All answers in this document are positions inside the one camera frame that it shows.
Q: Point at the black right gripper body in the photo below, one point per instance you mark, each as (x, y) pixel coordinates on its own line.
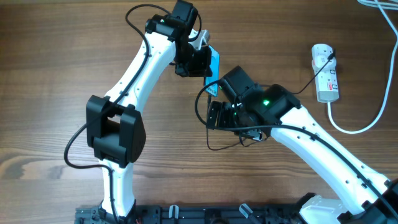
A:
(228, 116)

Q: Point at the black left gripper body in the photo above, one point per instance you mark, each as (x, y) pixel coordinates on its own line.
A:
(192, 62)

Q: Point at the blue screen Galaxy smartphone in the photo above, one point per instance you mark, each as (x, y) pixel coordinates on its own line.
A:
(215, 69)

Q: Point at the white power strip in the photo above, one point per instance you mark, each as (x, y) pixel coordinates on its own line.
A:
(326, 80)

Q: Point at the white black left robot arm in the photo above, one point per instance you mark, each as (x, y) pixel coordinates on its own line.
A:
(114, 125)

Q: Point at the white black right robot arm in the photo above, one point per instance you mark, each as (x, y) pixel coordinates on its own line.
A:
(364, 195)

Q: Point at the white USB charger plug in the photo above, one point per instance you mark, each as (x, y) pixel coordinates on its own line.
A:
(320, 60)

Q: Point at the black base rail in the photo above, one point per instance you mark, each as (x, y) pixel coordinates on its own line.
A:
(174, 214)

